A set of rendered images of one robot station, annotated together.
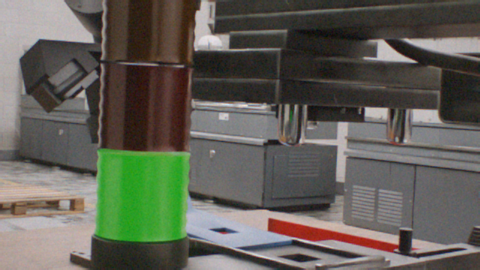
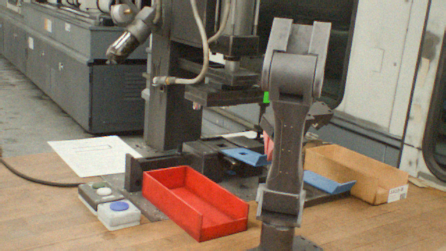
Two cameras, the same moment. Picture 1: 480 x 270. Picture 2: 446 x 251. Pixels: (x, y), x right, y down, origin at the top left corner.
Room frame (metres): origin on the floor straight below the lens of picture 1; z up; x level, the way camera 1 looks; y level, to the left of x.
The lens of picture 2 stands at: (1.89, 0.07, 1.39)
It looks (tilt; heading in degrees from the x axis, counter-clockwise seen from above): 15 degrees down; 186
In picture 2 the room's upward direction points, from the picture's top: 5 degrees clockwise
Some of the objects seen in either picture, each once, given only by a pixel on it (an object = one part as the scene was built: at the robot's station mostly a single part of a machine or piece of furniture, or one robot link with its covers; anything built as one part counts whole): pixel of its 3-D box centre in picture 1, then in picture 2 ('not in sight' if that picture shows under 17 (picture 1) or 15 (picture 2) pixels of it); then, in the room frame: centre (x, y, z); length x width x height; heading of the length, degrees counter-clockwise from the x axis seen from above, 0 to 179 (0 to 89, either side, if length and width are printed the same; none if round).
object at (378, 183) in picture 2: not in sight; (353, 173); (0.56, 0.30, 0.93); 0.25 x 0.13 x 0.08; 42
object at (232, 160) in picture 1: (149, 142); not in sight; (9.90, 1.09, 0.49); 5.51 x 1.02 x 0.97; 39
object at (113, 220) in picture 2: not in sight; (118, 219); (0.95, -0.22, 0.90); 0.07 x 0.07 x 0.06; 42
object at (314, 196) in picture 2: not in sight; (303, 187); (0.66, 0.17, 0.91); 0.17 x 0.16 x 0.02; 132
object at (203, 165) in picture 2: not in sight; (223, 160); (0.61, -0.05, 0.94); 0.20 x 0.10 x 0.07; 132
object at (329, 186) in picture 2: not in sight; (323, 178); (0.64, 0.22, 0.93); 0.15 x 0.07 x 0.03; 46
